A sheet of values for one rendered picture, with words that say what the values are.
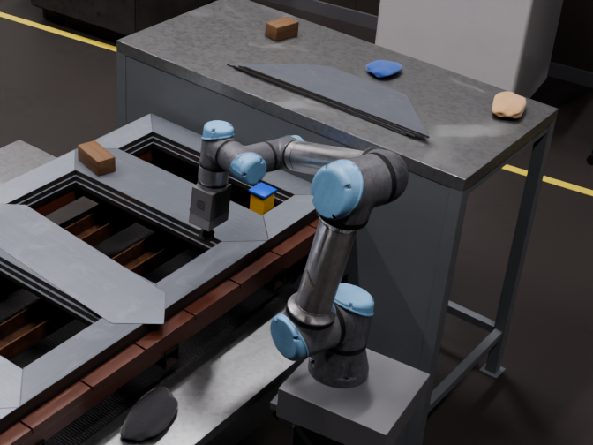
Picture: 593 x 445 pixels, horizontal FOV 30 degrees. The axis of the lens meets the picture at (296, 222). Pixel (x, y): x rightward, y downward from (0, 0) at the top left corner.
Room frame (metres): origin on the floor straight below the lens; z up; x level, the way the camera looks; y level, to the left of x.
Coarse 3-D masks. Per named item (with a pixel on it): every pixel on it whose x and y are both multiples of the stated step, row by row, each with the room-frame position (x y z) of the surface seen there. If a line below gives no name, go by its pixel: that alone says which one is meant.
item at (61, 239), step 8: (56, 232) 2.47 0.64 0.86; (64, 232) 2.48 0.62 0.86; (40, 240) 2.43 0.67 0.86; (48, 240) 2.43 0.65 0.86; (56, 240) 2.44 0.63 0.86; (64, 240) 2.44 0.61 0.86; (72, 240) 2.44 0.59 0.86; (80, 240) 2.45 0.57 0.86; (24, 248) 2.39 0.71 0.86; (32, 248) 2.39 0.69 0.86; (40, 248) 2.39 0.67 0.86; (48, 248) 2.40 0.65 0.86; (56, 248) 2.40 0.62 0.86; (64, 248) 2.40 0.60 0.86; (16, 256) 2.35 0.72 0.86; (24, 256) 2.35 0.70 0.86; (32, 256) 2.35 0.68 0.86; (40, 256) 2.36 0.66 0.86; (48, 256) 2.36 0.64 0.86; (24, 264) 2.31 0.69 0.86
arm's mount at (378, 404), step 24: (384, 360) 2.20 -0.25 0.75; (288, 384) 2.05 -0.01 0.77; (312, 384) 2.06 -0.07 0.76; (384, 384) 2.10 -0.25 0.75; (408, 384) 2.11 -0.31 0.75; (288, 408) 2.02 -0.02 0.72; (312, 408) 1.99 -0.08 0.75; (336, 408) 1.98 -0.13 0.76; (360, 408) 1.99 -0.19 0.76; (384, 408) 2.01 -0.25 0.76; (408, 408) 2.03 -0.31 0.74; (336, 432) 1.96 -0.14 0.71; (360, 432) 1.94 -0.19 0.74; (384, 432) 1.92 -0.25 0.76
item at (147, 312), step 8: (160, 296) 2.23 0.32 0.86; (144, 304) 2.19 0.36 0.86; (152, 304) 2.19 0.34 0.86; (160, 304) 2.20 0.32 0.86; (136, 312) 2.16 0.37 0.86; (144, 312) 2.16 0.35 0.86; (152, 312) 2.16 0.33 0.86; (160, 312) 2.16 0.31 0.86; (120, 320) 2.12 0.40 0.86; (128, 320) 2.12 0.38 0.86; (136, 320) 2.12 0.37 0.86; (144, 320) 2.13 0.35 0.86
